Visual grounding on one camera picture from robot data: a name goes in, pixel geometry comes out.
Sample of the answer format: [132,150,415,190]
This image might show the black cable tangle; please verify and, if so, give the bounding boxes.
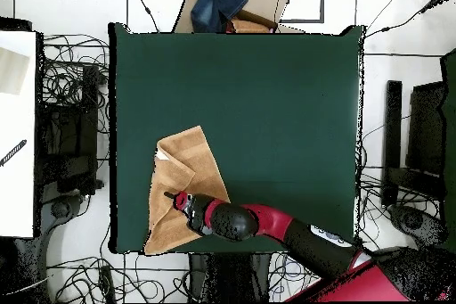
[45,251,191,303]
[40,34,110,134]
[268,251,320,301]

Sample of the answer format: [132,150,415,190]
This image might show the dark green table cloth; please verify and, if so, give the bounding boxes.
[108,22,365,255]

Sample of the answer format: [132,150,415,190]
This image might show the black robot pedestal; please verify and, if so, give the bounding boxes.
[188,251,272,303]

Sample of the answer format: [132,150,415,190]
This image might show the black stand base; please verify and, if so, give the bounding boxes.
[387,203,448,248]
[40,193,85,237]

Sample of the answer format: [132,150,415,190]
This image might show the green fabric sheet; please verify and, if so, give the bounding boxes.
[423,48,456,251]

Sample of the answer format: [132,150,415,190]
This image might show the tan terry towel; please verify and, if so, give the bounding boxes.
[143,125,231,256]

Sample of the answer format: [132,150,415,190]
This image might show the blue jeans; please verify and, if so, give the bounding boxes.
[190,0,249,33]

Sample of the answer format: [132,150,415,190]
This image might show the white table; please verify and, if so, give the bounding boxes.
[0,30,37,239]

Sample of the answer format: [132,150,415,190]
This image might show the black striped strap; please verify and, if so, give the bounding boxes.
[0,138,28,168]

